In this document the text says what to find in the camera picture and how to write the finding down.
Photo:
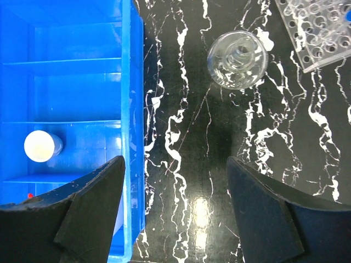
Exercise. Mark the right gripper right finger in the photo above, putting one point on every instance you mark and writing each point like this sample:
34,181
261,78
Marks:
278,223

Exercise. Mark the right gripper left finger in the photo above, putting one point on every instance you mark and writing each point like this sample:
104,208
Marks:
72,223

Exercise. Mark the blue compartment bin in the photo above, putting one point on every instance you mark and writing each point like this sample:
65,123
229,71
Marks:
74,69

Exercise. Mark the small glass beaker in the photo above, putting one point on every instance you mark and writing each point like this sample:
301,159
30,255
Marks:
237,60

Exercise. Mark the clear tube rack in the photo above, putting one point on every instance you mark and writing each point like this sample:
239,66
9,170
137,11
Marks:
318,30

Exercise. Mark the centrifuge tube blue cap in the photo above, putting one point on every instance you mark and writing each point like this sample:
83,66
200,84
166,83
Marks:
348,16

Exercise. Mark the small white crucible cup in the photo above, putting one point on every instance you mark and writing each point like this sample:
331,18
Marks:
40,146

